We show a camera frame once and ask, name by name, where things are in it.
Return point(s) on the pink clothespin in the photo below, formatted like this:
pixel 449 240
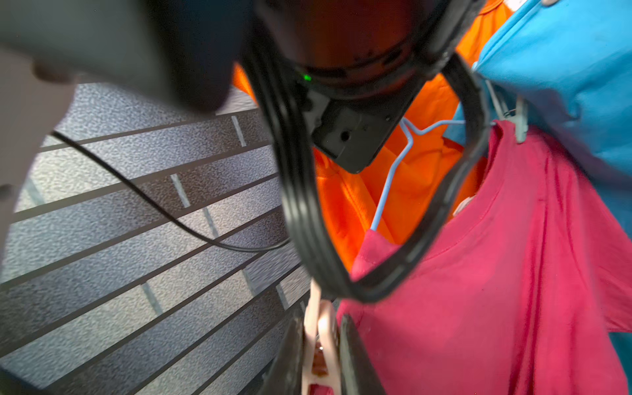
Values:
pixel 320 366

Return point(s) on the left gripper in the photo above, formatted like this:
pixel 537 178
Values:
pixel 338 76

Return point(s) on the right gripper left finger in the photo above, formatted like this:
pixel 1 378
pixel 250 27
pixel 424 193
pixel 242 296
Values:
pixel 285 375

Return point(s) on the lilac wire hanger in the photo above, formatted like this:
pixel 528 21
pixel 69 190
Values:
pixel 409 129

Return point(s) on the blue t-shirt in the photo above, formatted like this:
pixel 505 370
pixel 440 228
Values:
pixel 571 62

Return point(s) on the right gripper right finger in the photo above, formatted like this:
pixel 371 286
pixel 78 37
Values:
pixel 358 374

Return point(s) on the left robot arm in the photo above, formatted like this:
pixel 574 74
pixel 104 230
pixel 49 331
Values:
pixel 182 52

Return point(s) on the pale green clothespin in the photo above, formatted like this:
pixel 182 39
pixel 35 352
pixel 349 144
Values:
pixel 518 116

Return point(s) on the pink garment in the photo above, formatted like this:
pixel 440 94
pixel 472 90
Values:
pixel 519 293

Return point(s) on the orange garment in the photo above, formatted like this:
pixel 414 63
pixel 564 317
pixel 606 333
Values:
pixel 349 201

